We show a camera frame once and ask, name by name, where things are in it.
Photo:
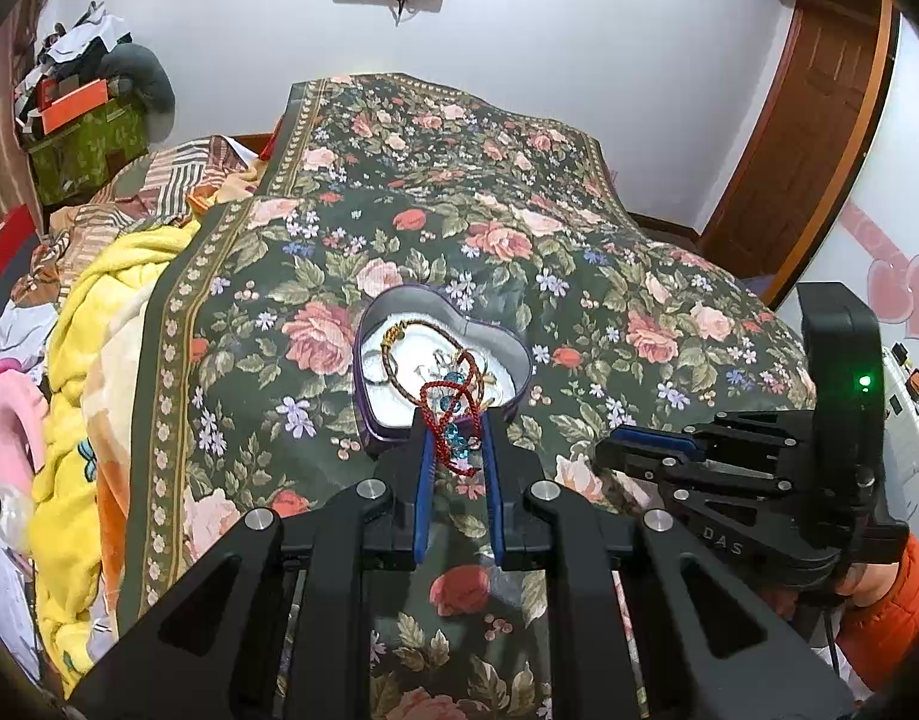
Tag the purple heart-shaped jewelry box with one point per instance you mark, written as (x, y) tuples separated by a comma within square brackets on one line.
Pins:
[(388, 409)]

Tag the pile of clothes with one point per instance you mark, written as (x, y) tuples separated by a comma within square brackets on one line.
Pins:
[(69, 45)]

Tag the pink heart wall sticker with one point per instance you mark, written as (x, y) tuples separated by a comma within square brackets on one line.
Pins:
[(894, 285)]

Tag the person's right forearm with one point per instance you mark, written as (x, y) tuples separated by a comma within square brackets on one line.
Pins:
[(894, 615)]

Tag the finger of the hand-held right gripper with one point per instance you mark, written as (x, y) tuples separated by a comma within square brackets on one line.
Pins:
[(639, 463), (654, 438)]

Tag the orange box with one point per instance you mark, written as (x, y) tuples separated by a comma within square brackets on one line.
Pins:
[(73, 105)]

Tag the green floral storage box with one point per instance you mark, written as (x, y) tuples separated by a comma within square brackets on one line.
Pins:
[(84, 154)]

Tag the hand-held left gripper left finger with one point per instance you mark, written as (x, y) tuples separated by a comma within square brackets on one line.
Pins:
[(423, 495)]

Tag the striped quilt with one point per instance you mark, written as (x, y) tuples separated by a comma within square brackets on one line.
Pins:
[(174, 180)]

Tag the yellow blanket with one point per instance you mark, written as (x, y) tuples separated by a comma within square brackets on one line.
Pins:
[(99, 300)]

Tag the wooden door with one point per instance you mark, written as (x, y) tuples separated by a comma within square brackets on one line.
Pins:
[(797, 150)]

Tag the pink plush toy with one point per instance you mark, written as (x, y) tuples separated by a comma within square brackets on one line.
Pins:
[(13, 412)]

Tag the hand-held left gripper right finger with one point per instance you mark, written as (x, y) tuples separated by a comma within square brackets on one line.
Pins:
[(494, 495)]

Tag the floral blanket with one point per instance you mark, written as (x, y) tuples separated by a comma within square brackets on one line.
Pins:
[(429, 202)]

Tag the white appliance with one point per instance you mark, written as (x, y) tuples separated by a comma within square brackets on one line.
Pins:
[(909, 420)]

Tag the white cloth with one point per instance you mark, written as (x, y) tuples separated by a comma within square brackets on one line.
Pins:
[(2, 592)]

